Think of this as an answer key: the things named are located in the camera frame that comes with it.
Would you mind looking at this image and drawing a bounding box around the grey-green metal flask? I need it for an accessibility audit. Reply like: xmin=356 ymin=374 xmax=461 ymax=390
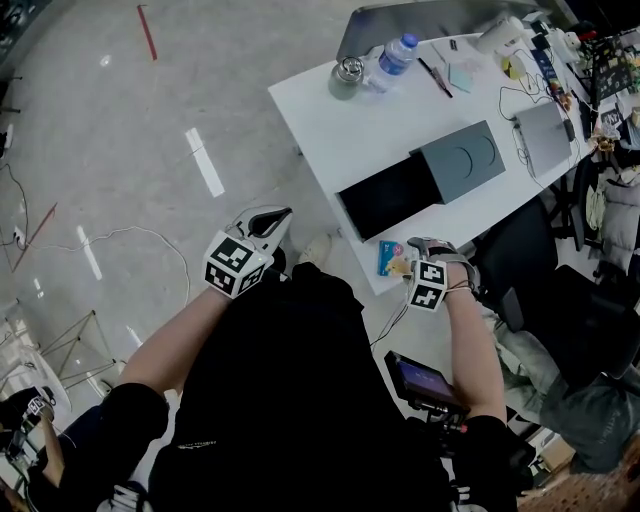
xmin=327 ymin=55 xmax=366 ymax=101

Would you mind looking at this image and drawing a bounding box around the person's black clothing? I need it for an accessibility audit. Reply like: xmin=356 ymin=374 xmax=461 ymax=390
xmin=24 ymin=262 xmax=536 ymax=512

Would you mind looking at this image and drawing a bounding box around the silver laptop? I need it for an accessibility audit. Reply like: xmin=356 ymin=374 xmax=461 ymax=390
xmin=513 ymin=101 xmax=574 ymax=179

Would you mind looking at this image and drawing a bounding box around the white floor cable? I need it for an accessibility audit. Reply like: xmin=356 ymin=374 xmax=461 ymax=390
xmin=29 ymin=225 xmax=192 ymax=306

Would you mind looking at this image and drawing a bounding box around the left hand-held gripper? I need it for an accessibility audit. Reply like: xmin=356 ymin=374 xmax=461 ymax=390
xmin=202 ymin=205 xmax=294 ymax=300

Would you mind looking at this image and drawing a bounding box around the person's white shoe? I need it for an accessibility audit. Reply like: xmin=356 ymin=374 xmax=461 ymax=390
xmin=298 ymin=232 xmax=334 ymax=265

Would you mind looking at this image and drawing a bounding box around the grey desk partition panel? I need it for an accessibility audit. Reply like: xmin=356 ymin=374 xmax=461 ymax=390
xmin=335 ymin=0 xmax=531 ymax=64

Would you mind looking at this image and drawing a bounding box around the clear plastic water bottle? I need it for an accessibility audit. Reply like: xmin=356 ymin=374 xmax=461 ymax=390
xmin=367 ymin=33 xmax=420 ymax=94

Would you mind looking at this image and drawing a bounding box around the black desk cable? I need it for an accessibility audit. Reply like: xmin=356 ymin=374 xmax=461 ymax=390
xmin=498 ymin=64 xmax=596 ymax=166

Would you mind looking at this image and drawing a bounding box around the black field monitor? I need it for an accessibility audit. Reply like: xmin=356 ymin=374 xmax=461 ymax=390
xmin=383 ymin=349 xmax=469 ymax=426

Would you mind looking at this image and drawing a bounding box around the teal notepad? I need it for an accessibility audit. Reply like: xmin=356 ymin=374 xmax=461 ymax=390
xmin=447 ymin=62 xmax=476 ymax=94

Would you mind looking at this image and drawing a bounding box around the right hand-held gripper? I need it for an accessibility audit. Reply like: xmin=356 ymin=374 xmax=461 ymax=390
xmin=405 ymin=236 xmax=482 ymax=314

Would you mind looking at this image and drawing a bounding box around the person's left forearm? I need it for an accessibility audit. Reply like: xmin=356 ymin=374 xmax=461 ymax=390
xmin=117 ymin=287 xmax=236 ymax=396

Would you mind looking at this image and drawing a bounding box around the person's right forearm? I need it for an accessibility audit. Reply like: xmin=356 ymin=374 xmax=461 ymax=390
xmin=442 ymin=289 xmax=506 ymax=426

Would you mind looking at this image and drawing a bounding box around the black computer monitor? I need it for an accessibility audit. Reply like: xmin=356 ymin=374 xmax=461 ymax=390
xmin=589 ymin=32 xmax=640 ymax=104

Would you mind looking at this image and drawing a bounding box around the folding stand with white disc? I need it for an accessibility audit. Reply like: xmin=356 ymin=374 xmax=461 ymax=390
xmin=0 ymin=309 xmax=119 ymax=401

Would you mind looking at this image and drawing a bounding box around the white tumbler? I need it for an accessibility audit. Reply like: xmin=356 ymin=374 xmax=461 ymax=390
xmin=474 ymin=15 xmax=524 ymax=54

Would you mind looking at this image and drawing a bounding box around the large black office chair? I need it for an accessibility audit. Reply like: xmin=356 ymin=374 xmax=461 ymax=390
xmin=504 ymin=264 xmax=640 ymax=391

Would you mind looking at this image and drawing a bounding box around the black pen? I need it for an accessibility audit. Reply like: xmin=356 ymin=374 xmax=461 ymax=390
xmin=417 ymin=57 xmax=454 ymax=99

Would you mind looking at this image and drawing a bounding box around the black box tray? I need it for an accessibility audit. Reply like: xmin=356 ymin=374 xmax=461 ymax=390
xmin=333 ymin=119 xmax=505 ymax=244

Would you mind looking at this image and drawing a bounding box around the dark red floor tape strip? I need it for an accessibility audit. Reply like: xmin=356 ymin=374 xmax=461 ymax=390
xmin=10 ymin=202 xmax=59 ymax=274

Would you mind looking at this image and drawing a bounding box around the chair with grey jacket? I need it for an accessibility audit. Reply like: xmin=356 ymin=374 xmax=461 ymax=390
xmin=582 ymin=169 xmax=640 ymax=281

